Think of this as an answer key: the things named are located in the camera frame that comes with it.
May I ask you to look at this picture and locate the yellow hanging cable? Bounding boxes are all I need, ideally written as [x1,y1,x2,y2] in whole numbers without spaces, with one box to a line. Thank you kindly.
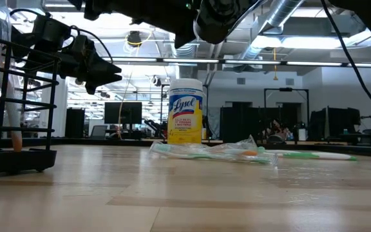
[271,48,279,82]

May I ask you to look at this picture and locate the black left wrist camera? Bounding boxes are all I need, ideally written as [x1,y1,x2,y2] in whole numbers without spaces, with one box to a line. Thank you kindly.
[32,12,72,49]

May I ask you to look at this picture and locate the long ceiling light strip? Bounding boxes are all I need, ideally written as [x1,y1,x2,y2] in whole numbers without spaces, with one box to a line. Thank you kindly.
[101,56,371,68]

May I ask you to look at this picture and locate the black metal frame stand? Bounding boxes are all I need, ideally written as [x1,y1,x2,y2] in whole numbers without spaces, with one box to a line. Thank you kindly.
[263,87,310,144]

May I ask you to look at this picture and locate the black distant workstation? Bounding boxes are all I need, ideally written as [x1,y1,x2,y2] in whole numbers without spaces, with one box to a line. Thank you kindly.
[307,107,371,145]

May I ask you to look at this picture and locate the yellow Lysol wipes canister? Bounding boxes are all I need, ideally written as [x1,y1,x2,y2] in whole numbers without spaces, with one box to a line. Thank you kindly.
[167,78,205,145]

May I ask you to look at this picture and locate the black partition screen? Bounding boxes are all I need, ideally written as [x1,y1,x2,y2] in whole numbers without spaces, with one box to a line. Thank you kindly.
[220,102,302,144]

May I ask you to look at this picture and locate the silver round ventilation duct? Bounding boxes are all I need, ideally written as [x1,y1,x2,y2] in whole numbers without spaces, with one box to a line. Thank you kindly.
[240,0,305,62]
[169,41,201,59]

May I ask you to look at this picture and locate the black wire caddy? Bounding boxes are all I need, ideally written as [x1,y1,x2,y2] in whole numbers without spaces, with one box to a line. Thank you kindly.
[0,32,61,177]

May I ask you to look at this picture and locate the black computer monitor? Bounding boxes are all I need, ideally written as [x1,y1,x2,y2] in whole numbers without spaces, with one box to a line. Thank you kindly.
[104,102,143,125]

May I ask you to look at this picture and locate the green and white toothbrush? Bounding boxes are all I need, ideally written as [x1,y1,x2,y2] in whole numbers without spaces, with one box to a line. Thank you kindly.
[256,146,357,162]

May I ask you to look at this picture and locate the black aluminium table frame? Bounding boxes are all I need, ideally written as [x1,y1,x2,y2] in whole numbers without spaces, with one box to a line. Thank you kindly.
[48,137,371,159]

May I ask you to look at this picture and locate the plastic-wrapped orange toothbrush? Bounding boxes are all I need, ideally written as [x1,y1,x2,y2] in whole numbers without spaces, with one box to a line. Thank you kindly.
[233,148,260,158]

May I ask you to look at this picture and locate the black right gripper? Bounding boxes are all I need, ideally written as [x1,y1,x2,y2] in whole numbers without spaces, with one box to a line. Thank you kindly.
[68,0,205,49]

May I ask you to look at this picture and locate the black cabinet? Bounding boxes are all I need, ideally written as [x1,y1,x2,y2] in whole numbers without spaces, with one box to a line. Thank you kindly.
[64,107,86,139]

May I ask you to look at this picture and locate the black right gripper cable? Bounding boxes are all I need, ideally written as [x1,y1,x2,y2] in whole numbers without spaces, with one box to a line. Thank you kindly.
[319,0,371,131]

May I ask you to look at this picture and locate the person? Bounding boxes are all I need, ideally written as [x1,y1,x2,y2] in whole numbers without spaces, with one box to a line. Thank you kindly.
[262,119,291,144]

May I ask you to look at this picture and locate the grey office chair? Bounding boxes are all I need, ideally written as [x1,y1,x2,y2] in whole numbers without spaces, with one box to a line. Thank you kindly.
[90,124,108,139]

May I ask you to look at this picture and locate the black ceiling-mounted device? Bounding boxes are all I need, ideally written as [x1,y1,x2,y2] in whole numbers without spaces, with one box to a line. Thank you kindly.
[126,30,143,48]

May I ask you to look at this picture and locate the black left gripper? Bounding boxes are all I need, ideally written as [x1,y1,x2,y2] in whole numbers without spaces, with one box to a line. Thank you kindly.
[24,35,124,95]

